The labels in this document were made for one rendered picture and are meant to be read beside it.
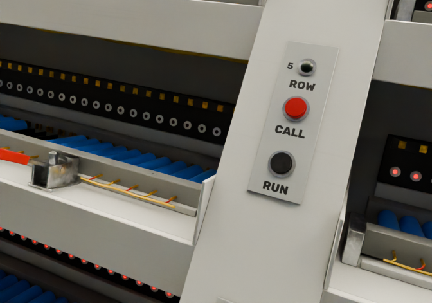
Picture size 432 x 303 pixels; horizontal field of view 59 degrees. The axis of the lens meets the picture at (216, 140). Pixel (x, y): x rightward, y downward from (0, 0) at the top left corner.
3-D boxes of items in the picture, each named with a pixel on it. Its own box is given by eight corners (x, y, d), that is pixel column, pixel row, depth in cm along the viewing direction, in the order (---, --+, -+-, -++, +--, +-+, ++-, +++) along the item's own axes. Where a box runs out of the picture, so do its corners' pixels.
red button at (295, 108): (303, 119, 28) (308, 99, 28) (282, 115, 28) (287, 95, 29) (304, 123, 29) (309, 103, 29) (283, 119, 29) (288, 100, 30)
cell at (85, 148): (113, 157, 48) (78, 166, 42) (101, 154, 49) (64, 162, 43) (115, 143, 48) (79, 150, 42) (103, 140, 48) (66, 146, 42)
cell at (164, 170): (186, 177, 45) (159, 190, 39) (172, 174, 45) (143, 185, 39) (188, 162, 44) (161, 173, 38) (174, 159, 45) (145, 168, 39)
